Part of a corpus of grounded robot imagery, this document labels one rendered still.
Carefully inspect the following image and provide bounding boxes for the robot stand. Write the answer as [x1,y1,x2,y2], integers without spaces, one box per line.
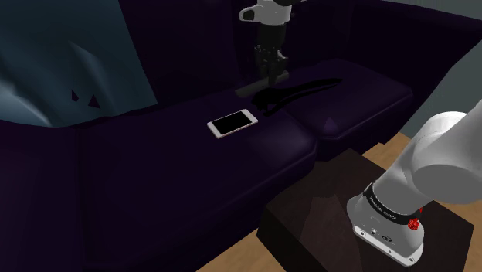
[256,148,475,272]

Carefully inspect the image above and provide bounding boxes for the blue-grey draped blanket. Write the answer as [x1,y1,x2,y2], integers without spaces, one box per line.
[0,0,158,128]

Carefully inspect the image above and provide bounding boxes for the grey flat bar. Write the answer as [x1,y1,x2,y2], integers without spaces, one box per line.
[234,72,290,98]

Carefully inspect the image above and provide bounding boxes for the white smartphone with black screen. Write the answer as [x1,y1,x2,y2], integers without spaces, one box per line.
[206,108,260,140]

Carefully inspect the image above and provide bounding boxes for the dark purple sofa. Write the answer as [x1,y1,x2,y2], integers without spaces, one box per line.
[0,0,482,272]

